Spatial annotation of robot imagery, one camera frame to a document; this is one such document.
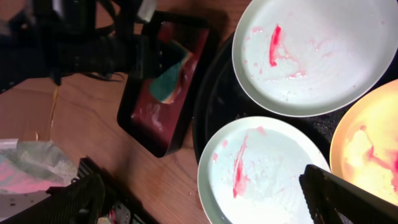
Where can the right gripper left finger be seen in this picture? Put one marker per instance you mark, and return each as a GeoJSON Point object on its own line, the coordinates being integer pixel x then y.
{"type": "Point", "coordinates": [79, 202]}

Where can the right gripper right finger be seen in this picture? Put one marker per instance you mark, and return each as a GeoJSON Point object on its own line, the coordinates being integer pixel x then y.
{"type": "Point", "coordinates": [331, 199]}

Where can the yellow plate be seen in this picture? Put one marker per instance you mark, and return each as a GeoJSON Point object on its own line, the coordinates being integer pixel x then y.
{"type": "Point", "coordinates": [363, 149]}

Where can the pale green plate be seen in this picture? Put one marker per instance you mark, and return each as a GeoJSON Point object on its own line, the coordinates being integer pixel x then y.
{"type": "Point", "coordinates": [249, 172]}
{"type": "Point", "coordinates": [304, 58]}

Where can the green yellow sponge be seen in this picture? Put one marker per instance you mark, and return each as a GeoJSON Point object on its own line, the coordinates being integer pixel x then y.
{"type": "Point", "coordinates": [167, 86]}

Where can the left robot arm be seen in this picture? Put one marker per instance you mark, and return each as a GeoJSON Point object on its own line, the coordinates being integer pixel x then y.
{"type": "Point", "coordinates": [58, 38]}

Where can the black rectangular sponge tray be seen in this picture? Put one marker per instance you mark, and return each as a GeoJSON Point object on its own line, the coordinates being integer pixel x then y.
{"type": "Point", "coordinates": [160, 127]}

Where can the black round tray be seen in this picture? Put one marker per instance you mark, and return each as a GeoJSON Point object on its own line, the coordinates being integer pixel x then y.
{"type": "Point", "coordinates": [221, 100]}

